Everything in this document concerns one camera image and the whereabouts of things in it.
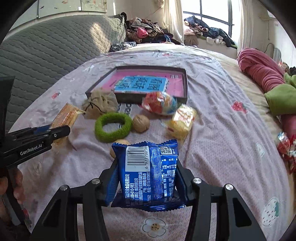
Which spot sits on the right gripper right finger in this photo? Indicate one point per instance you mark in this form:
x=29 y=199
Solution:
x=218 y=209

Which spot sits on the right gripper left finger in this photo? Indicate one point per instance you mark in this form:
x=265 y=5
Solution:
x=59 y=220

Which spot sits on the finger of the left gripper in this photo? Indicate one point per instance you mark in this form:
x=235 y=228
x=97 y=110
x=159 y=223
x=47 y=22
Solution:
x=28 y=135

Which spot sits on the orange biscuit packet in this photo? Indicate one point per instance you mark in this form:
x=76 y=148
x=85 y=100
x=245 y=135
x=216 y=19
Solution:
x=67 y=116

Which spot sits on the blue snack packet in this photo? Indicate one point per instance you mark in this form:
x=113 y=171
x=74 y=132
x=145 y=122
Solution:
x=147 y=174

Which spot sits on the yellow snack packet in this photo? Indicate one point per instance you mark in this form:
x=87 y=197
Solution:
x=181 y=123

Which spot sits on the beige drawstring mesh pouch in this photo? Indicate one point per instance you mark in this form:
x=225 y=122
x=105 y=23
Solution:
x=98 y=103

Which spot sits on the walnut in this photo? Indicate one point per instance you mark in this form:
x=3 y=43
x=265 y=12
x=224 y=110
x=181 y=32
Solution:
x=140 y=123
x=118 y=147

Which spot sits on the red egg-shaped candy pack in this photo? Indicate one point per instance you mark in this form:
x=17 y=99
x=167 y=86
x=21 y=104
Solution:
x=159 y=102

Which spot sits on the dark shallow tray box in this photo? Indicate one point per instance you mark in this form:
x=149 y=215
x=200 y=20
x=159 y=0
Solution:
x=136 y=97

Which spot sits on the person's left hand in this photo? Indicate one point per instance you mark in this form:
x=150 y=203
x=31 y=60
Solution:
x=12 y=195

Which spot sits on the grey quilted headboard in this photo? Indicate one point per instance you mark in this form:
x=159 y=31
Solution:
x=39 y=55

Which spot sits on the pink strawberry print bedsheet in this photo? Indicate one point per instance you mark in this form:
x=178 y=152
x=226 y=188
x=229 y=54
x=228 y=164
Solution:
x=228 y=143

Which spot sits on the red white snack packs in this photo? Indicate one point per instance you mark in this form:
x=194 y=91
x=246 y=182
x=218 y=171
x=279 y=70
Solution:
x=286 y=148

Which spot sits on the pink and blue book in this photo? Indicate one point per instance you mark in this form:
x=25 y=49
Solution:
x=144 y=82

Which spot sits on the green fleece blanket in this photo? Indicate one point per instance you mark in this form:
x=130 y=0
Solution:
x=281 y=99

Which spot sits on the pink rolled blanket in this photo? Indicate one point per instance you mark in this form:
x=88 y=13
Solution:
x=267 y=75

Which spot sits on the clothes pile beside bed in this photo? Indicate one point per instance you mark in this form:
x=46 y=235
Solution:
x=142 y=31

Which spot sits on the clothes pile on windowsill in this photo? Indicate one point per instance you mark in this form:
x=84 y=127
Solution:
x=195 y=26

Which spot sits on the cream window curtain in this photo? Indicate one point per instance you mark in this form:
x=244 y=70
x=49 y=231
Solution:
x=173 y=19

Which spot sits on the wall painting panels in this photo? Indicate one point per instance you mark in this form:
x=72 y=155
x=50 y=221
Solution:
x=52 y=7

